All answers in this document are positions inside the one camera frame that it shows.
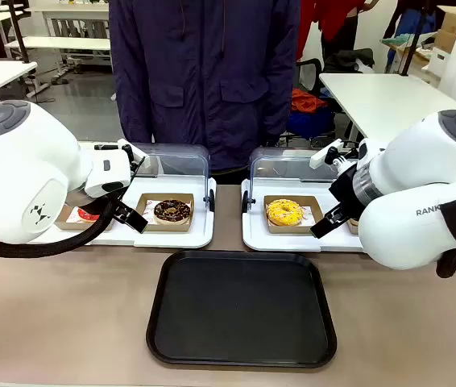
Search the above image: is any left white display case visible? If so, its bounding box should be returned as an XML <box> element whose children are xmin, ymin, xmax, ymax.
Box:
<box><xmin>29</xmin><ymin>140</ymin><xmax>218</xmax><ymax>249</ymax></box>

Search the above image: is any chocolate sprinkled donut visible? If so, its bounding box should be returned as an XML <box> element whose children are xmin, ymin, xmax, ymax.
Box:
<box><xmin>153</xmin><ymin>198</ymin><xmax>193</xmax><ymax>226</ymax></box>

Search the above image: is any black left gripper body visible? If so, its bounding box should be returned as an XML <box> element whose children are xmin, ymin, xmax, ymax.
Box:
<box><xmin>66</xmin><ymin>187</ymin><xmax>132</xmax><ymax>222</ymax></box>

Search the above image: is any cardboard box stack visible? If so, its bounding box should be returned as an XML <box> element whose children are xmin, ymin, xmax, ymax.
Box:
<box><xmin>429</xmin><ymin>4</ymin><xmax>456</xmax><ymax>77</ymax></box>

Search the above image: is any red glazed donut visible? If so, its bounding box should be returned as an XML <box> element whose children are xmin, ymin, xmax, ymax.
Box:
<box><xmin>76</xmin><ymin>206</ymin><xmax>102</xmax><ymax>224</ymax></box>

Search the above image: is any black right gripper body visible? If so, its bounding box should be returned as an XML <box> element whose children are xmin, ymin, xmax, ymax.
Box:
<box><xmin>327</xmin><ymin>161</ymin><xmax>375</xmax><ymax>215</ymax></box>

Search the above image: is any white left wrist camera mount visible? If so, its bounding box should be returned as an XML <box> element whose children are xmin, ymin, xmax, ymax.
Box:
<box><xmin>83</xmin><ymin>138</ymin><xmax>151</xmax><ymax>199</ymax></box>

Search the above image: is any clear plastic case lid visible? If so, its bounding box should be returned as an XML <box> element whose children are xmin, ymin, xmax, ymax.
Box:
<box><xmin>130</xmin><ymin>142</ymin><xmax>211</xmax><ymax>203</ymax></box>
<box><xmin>248</xmin><ymin>147</ymin><xmax>346</xmax><ymax>202</ymax></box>

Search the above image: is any black stand pole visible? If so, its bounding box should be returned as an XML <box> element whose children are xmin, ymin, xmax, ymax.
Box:
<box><xmin>6</xmin><ymin>0</ymin><xmax>32</xmax><ymax>65</ymax></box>
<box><xmin>397</xmin><ymin>0</ymin><xmax>429</xmax><ymax>77</ymax></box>

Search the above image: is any yellow glazed donut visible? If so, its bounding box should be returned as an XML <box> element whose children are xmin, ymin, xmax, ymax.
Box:
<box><xmin>265</xmin><ymin>198</ymin><xmax>305</xmax><ymax>227</ymax></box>

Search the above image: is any black plastic serving tray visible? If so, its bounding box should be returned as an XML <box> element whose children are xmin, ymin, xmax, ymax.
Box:
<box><xmin>145</xmin><ymin>249</ymin><xmax>338</xmax><ymax>370</ymax></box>

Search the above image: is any blue bag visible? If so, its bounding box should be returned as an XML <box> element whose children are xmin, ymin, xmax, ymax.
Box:
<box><xmin>286</xmin><ymin>105</ymin><xmax>337</xmax><ymax>139</ymax></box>

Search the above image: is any white bench table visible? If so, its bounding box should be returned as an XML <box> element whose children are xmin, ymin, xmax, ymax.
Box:
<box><xmin>4</xmin><ymin>0</ymin><xmax>113</xmax><ymax>84</ymax></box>

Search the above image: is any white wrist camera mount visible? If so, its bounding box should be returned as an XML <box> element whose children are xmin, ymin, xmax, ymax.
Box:
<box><xmin>309</xmin><ymin>138</ymin><xmax>359</xmax><ymax>175</ymax></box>
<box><xmin>83</xmin><ymin>138</ymin><xmax>151</xmax><ymax>199</ymax></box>

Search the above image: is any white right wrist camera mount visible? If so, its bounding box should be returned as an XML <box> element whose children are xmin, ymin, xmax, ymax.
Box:
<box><xmin>309</xmin><ymin>138</ymin><xmax>359</xmax><ymax>175</ymax></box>

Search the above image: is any black braided cable sleeve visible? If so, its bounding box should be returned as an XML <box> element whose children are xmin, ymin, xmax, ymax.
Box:
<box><xmin>0</xmin><ymin>192</ymin><xmax>126</xmax><ymax>260</ymax></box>

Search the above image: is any large white table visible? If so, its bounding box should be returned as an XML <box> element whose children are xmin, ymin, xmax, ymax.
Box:
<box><xmin>318</xmin><ymin>72</ymin><xmax>456</xmax><ymax>147</ymax></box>

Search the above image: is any person in navy jacket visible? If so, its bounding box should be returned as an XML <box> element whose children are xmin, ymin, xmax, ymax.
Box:
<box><xmin>107</xmin><ymin>0</ymin><xmax>302</xmax><ymax>173</ymax></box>

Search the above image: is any person in blue clothes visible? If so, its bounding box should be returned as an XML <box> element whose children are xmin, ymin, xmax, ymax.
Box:
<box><xmin>382</xmin><ymin>0</ymin><xmax>439</xmax><ymax>74</ymax></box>

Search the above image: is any right white display case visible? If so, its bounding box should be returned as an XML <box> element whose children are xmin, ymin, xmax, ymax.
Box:
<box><xmin>240</xmin><ymin>147</ymin><xmax>368</xmax><ymax>254</ymax></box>

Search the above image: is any orange cloth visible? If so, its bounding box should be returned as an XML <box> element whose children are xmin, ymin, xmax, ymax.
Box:
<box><xmin>289</xmin><ymin>87</ymin><xmax>330</xmax><ymax>113</ymax></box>

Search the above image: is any person in red top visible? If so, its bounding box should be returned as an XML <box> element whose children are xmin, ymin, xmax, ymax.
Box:
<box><xmin>296</xmin><ymin>0</ymin><xmax>374</xmax><ymax>62</ymax></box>

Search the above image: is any white display case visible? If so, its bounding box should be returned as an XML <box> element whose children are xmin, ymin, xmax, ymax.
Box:
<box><xmin>29</xmin><ymin>140</ymin><xmax>218</xmax><ymax>249</ymax></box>
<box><xmin>240</xmin><ymin>147</ymin><xmax>368</xmax><ymax>254</ymax></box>

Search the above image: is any black office chair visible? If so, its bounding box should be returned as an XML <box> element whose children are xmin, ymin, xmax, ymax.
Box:
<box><xmin>292</xmin><ymin>57</ymin><xmax>325</xmax><ymax>94</ymax></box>

